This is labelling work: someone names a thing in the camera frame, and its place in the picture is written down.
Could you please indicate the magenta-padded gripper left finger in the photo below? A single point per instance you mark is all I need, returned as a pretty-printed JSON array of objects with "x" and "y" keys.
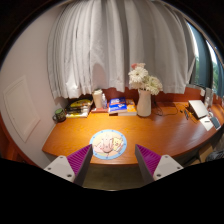
[{"x": 63, "y": 165}]

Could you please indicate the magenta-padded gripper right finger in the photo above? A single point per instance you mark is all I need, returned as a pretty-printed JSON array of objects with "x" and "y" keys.
[{"x": 160, "y": 166}]

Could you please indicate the pink computer mouse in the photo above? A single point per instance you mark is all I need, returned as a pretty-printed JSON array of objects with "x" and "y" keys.
[{"x": 106, "y": 144}]

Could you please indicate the round cartoon-print mouse pad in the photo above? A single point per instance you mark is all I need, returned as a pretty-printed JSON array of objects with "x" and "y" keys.
[{"x": 120, "y": 143}]

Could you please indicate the green and black mug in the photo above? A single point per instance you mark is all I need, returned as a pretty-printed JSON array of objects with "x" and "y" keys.
[{"x": 60, "y": 115}]

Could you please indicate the dark waste bin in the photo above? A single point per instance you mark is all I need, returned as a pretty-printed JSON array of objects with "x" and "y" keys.
[{"x": 216, "y": 155}]

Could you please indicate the reddish wooden cabinet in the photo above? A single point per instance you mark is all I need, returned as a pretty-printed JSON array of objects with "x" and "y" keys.
[{"x": 10, "y": 146}]

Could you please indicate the yellow and black book stack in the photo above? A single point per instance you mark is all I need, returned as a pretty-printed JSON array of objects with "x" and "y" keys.
[{"x": 79, "y": 108}]

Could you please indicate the white paper sheet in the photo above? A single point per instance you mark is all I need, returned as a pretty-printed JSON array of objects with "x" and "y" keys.
[{"x": 206, "y": 124}]

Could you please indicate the white ceramic vase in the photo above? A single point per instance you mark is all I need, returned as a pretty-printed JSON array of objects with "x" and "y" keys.
[{"x": 144, "y": 105}]

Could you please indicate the red-brown book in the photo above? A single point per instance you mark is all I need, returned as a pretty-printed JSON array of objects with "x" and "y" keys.
[{"x": 99, "y": 110}]

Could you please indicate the silver laptop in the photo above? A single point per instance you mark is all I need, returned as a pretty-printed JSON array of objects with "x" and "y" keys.
[{"x": 198, "y": 108}]

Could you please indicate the dark phone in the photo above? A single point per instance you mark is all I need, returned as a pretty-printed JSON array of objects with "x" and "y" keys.
[{"x": 215, "y": 122}]

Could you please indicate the cream lidded tumbler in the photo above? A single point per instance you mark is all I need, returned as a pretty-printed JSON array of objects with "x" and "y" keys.
[{"x": 97, "y": 99}]

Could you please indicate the blue book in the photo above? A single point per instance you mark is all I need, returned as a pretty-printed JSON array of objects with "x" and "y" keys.
[{"x": 117, "y": 105}]

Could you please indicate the clear sanitizer spray bottle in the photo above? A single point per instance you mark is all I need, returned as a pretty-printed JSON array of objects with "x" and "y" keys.
[{"x": 104, "y": 101}]

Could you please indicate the white upright device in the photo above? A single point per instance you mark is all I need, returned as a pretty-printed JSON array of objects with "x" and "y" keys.
[{"x": 208, "y": 97}]

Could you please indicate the white flower bouquet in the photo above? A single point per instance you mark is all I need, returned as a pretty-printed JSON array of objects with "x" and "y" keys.
[{"x": 145, "y": 80}]

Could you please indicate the window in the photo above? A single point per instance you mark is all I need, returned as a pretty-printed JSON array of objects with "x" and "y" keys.
[{"x": 205, "y": 63}]

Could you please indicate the white sheer curtain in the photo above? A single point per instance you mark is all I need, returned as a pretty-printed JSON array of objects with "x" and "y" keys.
[{"x": 116, "y": 43}]

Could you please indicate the white wall panel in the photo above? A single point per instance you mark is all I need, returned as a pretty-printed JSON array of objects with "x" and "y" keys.
[{"x": 20, "y": 108}]

